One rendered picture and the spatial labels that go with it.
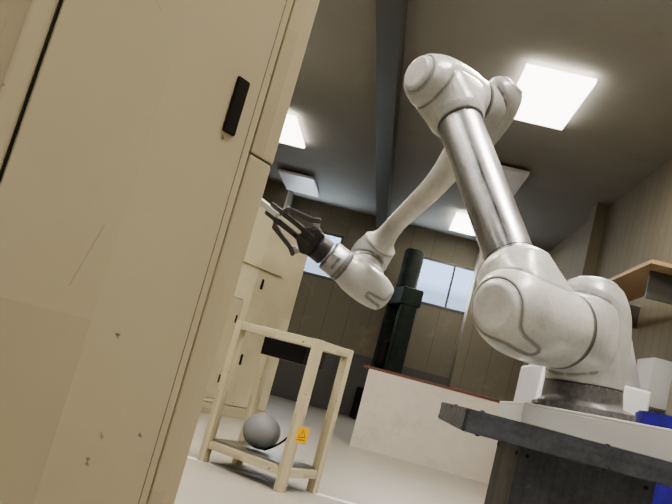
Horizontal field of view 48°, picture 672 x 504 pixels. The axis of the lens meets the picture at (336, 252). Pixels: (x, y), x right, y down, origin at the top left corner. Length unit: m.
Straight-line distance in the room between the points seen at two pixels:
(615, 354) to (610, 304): 0.10
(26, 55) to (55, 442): 0.40
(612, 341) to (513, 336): 0.25
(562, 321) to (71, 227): 0.89
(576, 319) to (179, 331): 0.77
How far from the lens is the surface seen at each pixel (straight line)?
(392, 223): 2.13
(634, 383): 5.70
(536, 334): 1.39
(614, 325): 1.57
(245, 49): 1.02
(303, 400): 4.02
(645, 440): 1.53
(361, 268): 2.04
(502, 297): 1.38
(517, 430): 1.36
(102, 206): 0.87
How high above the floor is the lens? 0.65
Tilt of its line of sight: 9 degrees up
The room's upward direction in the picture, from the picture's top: 15 degrees clockwise
